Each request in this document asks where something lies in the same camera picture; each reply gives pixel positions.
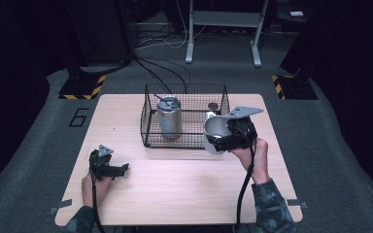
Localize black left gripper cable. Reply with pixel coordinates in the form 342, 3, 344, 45
89, 157, 107, 233

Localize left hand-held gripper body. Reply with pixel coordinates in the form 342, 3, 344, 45
88, 144, 115, 182

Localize grey tape strip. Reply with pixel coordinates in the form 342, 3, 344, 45
48, 198, 74, 216
286, 198, 309, 210

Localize black wire basket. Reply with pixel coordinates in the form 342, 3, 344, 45
140, 83, 231, 150

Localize black floor cables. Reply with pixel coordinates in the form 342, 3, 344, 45
133, 55, 192, 95

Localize white metal stand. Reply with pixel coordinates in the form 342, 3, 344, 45
185, 0, 270, 68

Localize dark cabinet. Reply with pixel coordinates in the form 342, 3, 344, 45
65, 0, 134, 67

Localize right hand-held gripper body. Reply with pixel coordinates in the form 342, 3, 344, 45
222, 105, 264, 152

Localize person's right hand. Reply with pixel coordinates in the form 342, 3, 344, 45
228, 137, 272, 185

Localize person's left hand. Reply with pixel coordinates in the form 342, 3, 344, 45
81, 172, 114, 209

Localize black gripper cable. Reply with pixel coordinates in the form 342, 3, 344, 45
89, 157, 107, 233
234, 127, 258, 233

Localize black straw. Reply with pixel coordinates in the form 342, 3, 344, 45
153, 93, 172, 107

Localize silver metal mug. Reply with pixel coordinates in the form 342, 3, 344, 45
202, 111, 233, 155

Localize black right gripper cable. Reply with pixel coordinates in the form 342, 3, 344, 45
234, 127, 258, 233

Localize black yellow striped base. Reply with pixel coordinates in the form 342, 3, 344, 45
270, 74, 319, 101
58, 74, 107, 101

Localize white floor cable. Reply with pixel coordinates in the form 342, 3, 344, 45
135, 0, 208, 51

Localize silver metal tumbler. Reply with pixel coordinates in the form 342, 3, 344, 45
156, 95, 184, 141

